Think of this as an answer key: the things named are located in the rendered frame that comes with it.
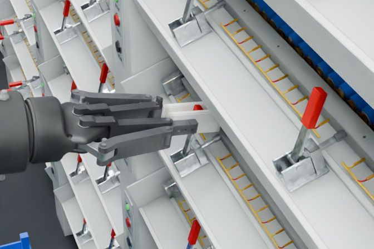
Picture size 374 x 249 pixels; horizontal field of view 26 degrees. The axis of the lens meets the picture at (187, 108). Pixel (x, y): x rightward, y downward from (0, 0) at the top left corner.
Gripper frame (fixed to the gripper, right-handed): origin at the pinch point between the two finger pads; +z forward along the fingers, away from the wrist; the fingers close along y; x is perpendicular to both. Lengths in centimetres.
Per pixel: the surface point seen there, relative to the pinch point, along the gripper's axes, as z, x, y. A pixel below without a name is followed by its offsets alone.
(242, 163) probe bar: 4.4, -2.5, 6.7
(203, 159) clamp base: 2.4, -5.8, 0.9
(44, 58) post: 4, -39, -86
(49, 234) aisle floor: 10, -95, -88
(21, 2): 8, -44, -126
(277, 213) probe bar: 4.3, -2.6, 16.2
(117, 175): 9, -42, -43
